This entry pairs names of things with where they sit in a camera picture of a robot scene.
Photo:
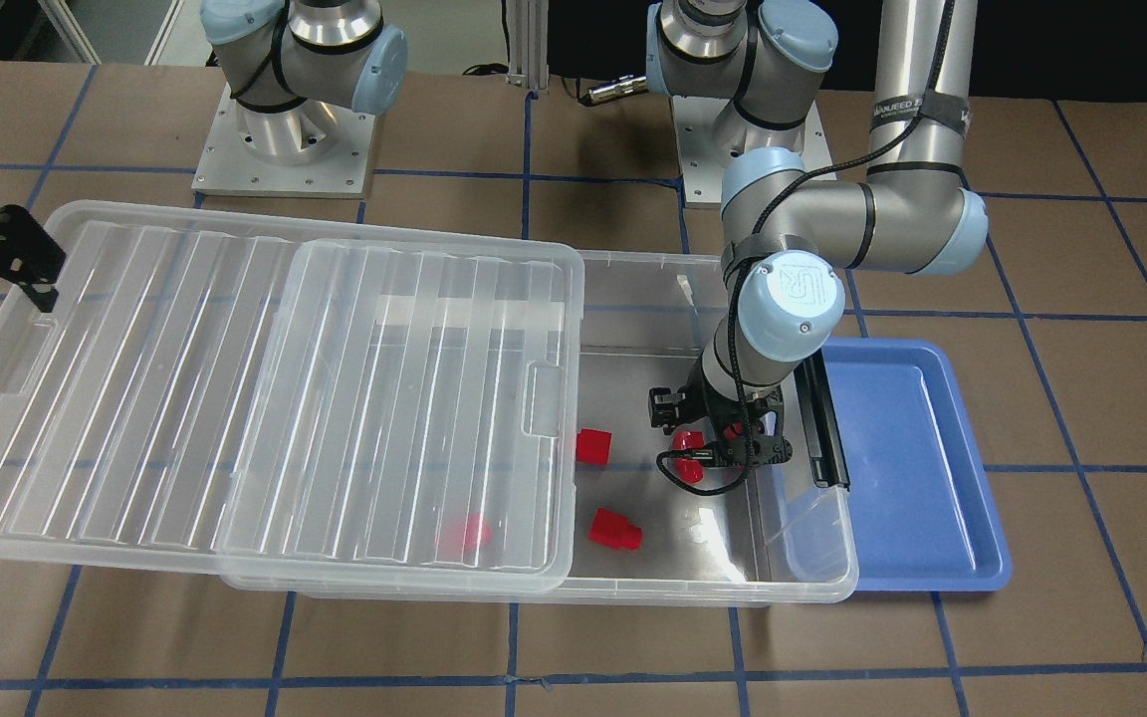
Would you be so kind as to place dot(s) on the blue plastic tray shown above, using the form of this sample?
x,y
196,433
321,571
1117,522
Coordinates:
x,y
922,507

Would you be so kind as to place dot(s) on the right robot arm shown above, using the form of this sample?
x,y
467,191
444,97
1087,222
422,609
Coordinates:
x,y
306,83

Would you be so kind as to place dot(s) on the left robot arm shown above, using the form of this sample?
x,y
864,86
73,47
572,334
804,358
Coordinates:
x,y
791,231

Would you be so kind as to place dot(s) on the clear plastic storage box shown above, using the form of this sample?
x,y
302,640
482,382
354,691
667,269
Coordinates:
x,y
693,428

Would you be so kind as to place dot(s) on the clear plastic box lid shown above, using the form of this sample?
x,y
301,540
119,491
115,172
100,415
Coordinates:
x,y
123,412

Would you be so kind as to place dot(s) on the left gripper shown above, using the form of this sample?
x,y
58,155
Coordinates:
x,y
711,406

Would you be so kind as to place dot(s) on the red block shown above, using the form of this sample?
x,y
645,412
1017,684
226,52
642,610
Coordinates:
x,y
688,470
467,539
615,531
593,446

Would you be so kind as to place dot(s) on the red block under lid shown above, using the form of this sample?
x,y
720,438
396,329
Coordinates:
x,y
467,539

